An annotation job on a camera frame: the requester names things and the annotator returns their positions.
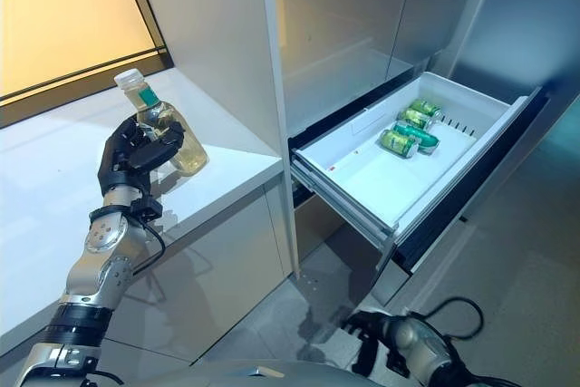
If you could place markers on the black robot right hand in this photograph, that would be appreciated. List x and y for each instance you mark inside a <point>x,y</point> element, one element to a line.
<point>374,328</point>

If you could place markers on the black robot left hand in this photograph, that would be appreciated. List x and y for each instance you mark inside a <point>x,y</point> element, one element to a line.
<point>124,156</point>

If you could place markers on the yellow tea plastic bottle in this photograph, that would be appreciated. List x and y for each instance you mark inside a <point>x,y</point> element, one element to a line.
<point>192,153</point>

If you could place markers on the white fridge drawer steel front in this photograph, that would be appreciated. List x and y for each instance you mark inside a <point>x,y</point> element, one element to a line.
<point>362,169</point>

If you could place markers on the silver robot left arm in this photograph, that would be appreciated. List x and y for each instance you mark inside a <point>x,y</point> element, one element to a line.
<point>104,233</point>

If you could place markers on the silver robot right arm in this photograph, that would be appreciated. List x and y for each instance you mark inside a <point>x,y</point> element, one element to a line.
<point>412,337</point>

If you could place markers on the stainless steel fridge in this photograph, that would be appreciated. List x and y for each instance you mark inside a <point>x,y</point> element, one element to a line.
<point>335,6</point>

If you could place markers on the grey robot torso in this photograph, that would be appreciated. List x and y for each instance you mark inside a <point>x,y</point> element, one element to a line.
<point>281,375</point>

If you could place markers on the tall white cabinet panel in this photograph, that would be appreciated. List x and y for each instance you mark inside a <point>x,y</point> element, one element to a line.
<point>217,20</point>

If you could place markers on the light green drink can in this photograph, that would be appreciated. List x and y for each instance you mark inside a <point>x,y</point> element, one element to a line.
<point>398,142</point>
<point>414,119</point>
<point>426,107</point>

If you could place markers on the dark green drink can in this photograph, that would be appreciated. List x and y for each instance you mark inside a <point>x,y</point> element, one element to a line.
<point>419,135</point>

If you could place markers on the brushed steel side panel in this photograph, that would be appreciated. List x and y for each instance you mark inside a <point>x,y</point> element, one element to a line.
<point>512,20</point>

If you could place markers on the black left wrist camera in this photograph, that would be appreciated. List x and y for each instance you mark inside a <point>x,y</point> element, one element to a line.
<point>147,210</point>

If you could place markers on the orange window with dark frame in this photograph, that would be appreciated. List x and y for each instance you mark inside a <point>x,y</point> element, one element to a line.
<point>54,33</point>

